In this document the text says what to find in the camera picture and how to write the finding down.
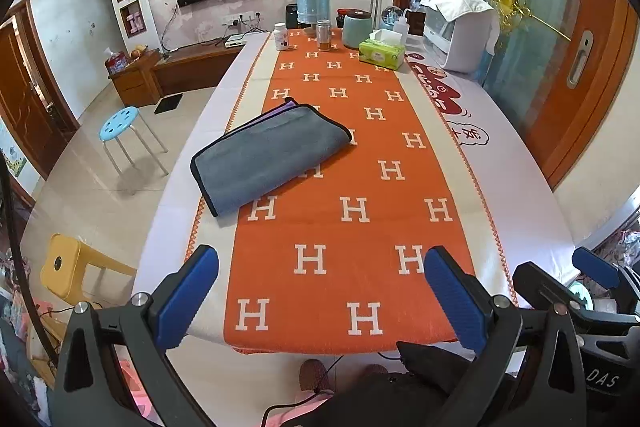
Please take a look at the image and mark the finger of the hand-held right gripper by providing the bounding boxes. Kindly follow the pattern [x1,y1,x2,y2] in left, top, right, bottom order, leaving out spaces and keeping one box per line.
[513,261,591,314]
[571,246,640,303]

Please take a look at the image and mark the orange patterned table runner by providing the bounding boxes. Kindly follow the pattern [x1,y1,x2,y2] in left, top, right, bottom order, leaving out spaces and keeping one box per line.
[185,28,521,356]

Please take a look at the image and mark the green tissue box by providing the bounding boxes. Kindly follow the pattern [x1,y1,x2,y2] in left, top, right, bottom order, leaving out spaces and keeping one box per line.
[358,28,407,72]

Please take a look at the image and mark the light blue cylindrical container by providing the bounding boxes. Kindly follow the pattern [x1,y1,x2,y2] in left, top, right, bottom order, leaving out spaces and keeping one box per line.
[295,0,331,29]

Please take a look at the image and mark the white cloth cover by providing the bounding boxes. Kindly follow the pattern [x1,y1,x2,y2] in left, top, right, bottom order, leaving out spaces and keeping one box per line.
[419,0,502,55]

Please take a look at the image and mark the brown wooden door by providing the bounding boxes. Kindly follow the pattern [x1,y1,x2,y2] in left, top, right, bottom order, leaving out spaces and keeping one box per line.
[0,0,81,180]

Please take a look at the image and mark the black cable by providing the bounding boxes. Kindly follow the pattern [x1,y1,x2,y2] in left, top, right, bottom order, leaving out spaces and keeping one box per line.
[0,154,63,380]

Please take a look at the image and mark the teal pot with dark lid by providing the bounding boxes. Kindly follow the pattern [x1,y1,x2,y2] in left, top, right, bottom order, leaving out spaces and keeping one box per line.
[342,10,374,50]

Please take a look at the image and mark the yellow plastic stool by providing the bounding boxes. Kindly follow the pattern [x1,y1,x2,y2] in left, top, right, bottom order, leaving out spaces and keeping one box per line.
[40,233,138,308]

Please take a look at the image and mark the wooden television cabinet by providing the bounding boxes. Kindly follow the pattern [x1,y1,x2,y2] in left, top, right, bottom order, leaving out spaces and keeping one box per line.
[107,42,246,108]

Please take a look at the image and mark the glass snow globe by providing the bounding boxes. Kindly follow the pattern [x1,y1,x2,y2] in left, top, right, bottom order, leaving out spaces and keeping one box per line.
[380,5,404,30]

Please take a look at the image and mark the grey towel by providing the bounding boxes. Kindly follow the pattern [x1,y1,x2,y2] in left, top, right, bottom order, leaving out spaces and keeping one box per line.
[190,97,352,218]

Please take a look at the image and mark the brown slipper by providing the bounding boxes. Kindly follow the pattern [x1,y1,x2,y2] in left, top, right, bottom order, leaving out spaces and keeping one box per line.
[299,358,335,395]

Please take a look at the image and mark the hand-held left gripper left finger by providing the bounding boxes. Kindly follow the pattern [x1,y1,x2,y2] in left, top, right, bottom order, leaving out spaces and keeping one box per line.
[50,244,221,427]

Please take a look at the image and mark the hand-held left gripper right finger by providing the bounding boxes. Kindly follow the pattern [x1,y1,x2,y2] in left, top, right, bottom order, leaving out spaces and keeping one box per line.
[422,245,592,427]

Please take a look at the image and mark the blue round stool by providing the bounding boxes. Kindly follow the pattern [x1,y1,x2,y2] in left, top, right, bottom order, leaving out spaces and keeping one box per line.
[98,106,170,176]

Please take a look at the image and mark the silver door handle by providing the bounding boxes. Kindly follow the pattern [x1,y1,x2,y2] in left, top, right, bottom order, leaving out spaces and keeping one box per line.
[566,30,594,88]

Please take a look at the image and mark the person's dark trousers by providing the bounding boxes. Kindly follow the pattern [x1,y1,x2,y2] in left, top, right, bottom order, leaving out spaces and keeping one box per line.
[310,340,483,427]

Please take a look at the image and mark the red tissue box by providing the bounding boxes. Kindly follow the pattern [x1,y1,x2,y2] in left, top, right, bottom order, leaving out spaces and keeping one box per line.
[104,48,129,75]

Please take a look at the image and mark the white squeeze bottle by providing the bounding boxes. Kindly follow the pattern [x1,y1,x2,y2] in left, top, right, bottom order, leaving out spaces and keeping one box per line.
[391,8,419,36]

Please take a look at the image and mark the white countertop appliance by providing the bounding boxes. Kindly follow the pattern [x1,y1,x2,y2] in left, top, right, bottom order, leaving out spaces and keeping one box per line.
[421,0,501,74]

